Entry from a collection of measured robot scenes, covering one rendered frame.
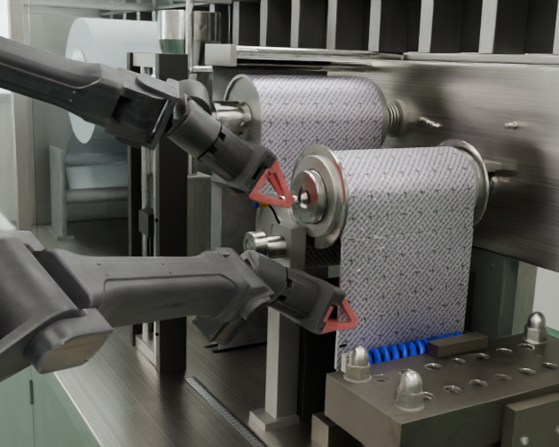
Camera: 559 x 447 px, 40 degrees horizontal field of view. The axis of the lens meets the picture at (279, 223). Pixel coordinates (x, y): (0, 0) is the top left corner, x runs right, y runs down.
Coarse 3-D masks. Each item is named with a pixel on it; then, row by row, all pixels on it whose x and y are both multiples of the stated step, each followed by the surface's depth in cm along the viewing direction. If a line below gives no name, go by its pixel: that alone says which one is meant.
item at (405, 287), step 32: (352, 256) 104; (384, 256) 107; (416, 256) 110; (448, 256) 113; (352, 288) 106; (384, 288) 108; (416, 288) 111; (448, 288) 115; (384, 320) 110; (416, 320) 113; (448, 320) 116
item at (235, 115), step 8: (216, 104) 122; (224, 104) 123; (232, 104) 124; (240, 104) 125; (216, 112) 122; (224, 112) 122; (232, 112) 123; (240, 112) 124; (248, 112) 124; (224, 120) 122; (232, 120) 123; (240, 120) 124; (248, 120) 124; (232, 128) 123; (240, 128) 124; (248, 128) 125; (240, 136) 125
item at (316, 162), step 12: (312, 156) 106; (300, 168) 109; (312, 168) 106; (324, 168) 104; (324, 180) 104; (336, 180) 102; (336, 192) 102; (336, 204) 102; (324, 216) 105; (336, 216) 103; (312, 228) 108; (324, 228) 105
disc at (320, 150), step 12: (312, 144) 107; (300, 156) 110; (324, 156) 105; (336, 156) 103; (336, 168) 102; (348, 192) 101; (348, 204) 101; (336, 228) 103; (312, 240) 109; (324, 240) 106; (336, 240) 104
